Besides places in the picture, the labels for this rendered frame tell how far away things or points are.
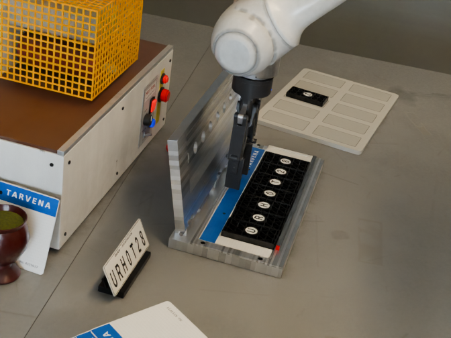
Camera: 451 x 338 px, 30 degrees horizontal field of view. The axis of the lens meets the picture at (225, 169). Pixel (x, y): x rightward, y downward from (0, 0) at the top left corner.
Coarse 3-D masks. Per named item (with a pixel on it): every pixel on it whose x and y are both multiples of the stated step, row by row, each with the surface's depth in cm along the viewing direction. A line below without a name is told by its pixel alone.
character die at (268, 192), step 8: (248, 184) 166; (256, 184) 167; (248, 192) 164; (256, 192) 165; (264, 192) 164; (272, 192) 165; (280, 192) 166; (288, 192) 166; (272, 200) 162; (280, 200) 163; (288, 200) 163
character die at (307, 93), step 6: (294, 90) 214; (300, 90) 215; (306, 90) 215; (288, 96) 212; (294, 96) 212; (300, 96) 211; (306, 96) 212; (312, 96) 212; (318, 96) 213; (324, 96) 213; (306, 102) 211; (312, 102) 210; (318, 102) 210; (324, 102) 211
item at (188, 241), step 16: (320, 160) 182; (224, 176) 170; (224, 192) 164; (304, 192) 168; (208, 208) 159; (304, 208) 163; (192, 224) 153; (176, 240) 148; (192, 240) 148; (288, 240) 152; (208, 256) 148; (224, 256) 147; (240, 256) 146; (256, 256) 146; (272, 256) 147; (288, 256) 150; (272, 272) 146
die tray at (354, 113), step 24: (312, 72) 229; (336, 96) 217; (360, 96) 220; (384, 96) 222; (264, 120) 198; (288, 120) 200; (312, 120) 202; (336, 120) 204; (360, 120) 206; (336, 144) 193; (360, 144) 194
